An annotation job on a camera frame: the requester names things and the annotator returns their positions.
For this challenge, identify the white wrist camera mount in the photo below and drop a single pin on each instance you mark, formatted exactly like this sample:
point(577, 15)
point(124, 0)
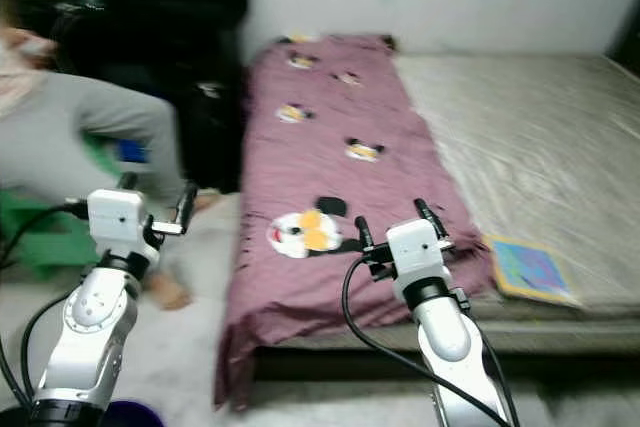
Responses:
point(115, 219)
point(415, 247)

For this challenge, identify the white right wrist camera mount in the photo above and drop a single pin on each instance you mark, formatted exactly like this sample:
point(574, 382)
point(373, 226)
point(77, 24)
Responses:
point(415, 247)

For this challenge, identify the black luggage pile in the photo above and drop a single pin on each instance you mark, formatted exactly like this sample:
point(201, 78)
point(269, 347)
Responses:
point(180, 27)

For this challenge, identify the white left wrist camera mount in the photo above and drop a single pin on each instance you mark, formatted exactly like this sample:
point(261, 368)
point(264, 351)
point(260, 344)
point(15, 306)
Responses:
point(115, 219)

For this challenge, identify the green plastic stool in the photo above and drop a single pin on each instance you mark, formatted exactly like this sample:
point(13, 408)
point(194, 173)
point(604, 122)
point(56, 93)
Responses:
point(25, 237)

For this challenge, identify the dark blue bucket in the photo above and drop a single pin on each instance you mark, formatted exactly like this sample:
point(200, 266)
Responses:
point(130, 415)

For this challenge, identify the small blue box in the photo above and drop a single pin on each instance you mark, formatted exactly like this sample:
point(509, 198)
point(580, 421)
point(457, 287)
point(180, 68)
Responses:
point(135, 150)

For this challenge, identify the dark tufted headboard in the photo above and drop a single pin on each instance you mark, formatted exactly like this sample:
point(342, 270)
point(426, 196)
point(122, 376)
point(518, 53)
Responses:
point(628, 42)

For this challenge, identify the blue and yellow children's book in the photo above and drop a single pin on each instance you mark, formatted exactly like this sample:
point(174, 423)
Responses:
point(530, 270)

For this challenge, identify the white quilted mattress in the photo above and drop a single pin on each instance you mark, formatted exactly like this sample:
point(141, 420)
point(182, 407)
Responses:
point(530, 137)

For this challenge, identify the person in grey trousers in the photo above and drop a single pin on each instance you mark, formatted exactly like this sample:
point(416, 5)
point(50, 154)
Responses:
point(60, 137)

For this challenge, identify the pink Mickey Mouse bedsheet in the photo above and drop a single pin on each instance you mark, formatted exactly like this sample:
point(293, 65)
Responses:
point(320, 157)

